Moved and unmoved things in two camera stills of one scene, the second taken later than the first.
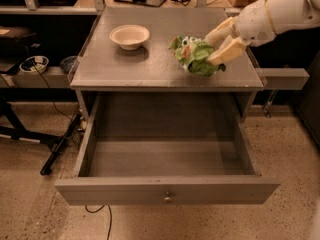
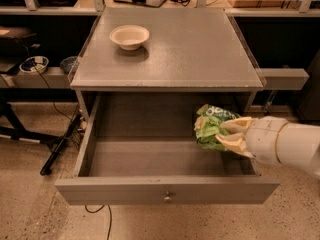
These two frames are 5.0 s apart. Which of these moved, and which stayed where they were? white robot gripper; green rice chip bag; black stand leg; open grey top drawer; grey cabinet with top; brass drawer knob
Moved: green rice chip bag; white robot gripper
Stayed: brass drawer knob; open grey top drawer; grey cabinet with top; black stand leg
